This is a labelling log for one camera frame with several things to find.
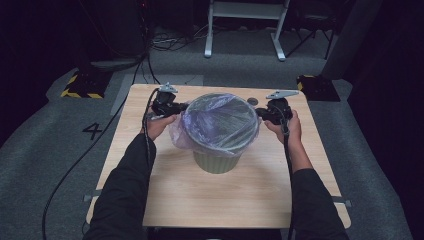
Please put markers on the black folding chair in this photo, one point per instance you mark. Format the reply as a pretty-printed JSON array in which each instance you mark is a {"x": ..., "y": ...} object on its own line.
[{"x": 313, "y": 23}]

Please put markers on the purple plastic bag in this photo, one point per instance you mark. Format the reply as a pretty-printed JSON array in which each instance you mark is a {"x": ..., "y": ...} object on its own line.
[{"x": 216, "y": 123}]

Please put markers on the white desk frame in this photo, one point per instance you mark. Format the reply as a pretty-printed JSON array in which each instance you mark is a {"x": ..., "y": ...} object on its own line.
[{"x": 246, "y": 10}]

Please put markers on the green plastic bin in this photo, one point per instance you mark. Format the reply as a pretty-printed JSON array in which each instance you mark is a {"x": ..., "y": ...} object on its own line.
[{"x": 216, "y": 165}]

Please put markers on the metal table bracket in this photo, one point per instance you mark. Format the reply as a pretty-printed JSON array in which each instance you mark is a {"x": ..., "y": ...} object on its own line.
[
  {"x": 90, "y": 196},
  {"x": 343, "y": 201}
]

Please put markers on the grey stand foot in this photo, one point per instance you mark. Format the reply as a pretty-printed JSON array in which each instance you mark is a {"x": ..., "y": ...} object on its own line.
[{"x": 113, "y": 64}]

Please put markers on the person's right hand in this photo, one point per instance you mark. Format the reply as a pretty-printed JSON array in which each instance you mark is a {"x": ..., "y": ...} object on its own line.
[{"x": 291, "y": 131}]

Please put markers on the person's left hand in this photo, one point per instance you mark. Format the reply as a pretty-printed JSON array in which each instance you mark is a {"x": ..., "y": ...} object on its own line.
[{"x": 158, "y": 126}]

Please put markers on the black yellow striped stand base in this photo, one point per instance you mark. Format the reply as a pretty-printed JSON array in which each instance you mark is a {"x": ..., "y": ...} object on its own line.
[
  {"x": 318, "y": 90},
  {"x": 86, "y": 86}
]

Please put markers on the grey column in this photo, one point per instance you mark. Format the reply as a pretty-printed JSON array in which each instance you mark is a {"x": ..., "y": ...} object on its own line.
[{"x": 353, "y": 36}]

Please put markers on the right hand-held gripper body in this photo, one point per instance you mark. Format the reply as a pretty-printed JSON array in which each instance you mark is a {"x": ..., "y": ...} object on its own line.
[{"x": 280, "y": 108}]

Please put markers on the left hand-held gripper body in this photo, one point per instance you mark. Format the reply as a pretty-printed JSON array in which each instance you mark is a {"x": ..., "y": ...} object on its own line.
[{"x": 165, "y": 100}]

